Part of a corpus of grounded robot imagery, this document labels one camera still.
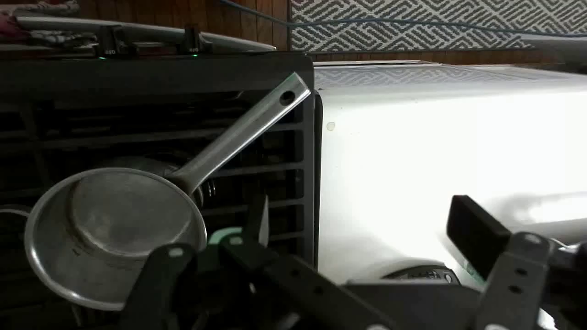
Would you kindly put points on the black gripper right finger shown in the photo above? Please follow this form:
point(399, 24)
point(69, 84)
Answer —
point(515, 286)

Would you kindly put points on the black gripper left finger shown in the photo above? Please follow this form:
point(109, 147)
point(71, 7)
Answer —
point(157, 286)

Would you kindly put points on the black gas stove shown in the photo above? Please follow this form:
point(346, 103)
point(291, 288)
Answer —
point(153, 79)

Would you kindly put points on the grey metal stand leg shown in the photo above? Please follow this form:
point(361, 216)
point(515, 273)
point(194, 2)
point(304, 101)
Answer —
point(159, 33)

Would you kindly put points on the black white patterned rug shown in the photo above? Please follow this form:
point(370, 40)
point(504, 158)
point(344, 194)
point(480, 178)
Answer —
point(429, 20)

